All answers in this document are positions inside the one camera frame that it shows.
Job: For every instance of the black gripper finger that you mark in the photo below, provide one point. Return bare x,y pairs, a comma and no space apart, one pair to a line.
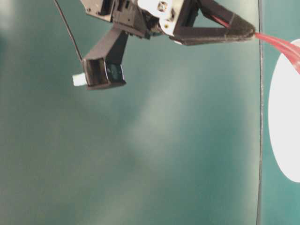
216,12
239,30

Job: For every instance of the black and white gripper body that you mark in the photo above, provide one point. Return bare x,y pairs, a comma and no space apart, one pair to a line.
144,18

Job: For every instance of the pink plastic spoon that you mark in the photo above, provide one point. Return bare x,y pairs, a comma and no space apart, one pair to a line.
281,47

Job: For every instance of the white bowl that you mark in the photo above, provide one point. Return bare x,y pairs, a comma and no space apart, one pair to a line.
284,111

